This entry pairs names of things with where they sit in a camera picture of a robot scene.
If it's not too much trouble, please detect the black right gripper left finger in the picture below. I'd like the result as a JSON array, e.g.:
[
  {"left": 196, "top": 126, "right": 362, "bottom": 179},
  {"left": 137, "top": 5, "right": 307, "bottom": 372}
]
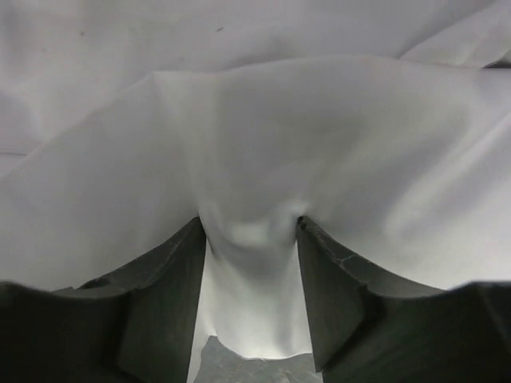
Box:
[{"left": 1, "top": 218, "right": 206, "bottom": 382}]

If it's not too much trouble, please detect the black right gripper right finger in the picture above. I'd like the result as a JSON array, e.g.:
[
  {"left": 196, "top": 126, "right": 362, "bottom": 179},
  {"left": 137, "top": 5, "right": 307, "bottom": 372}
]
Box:
[{"left": 295, "top": 217, "right": 510, "bottom": 382}]

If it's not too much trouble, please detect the white shirt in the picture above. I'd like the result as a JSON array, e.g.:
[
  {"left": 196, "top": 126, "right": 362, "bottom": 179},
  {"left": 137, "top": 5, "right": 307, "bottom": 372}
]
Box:
[{"left": 1, "top": 1, "right": 510, "bottom": 382}]

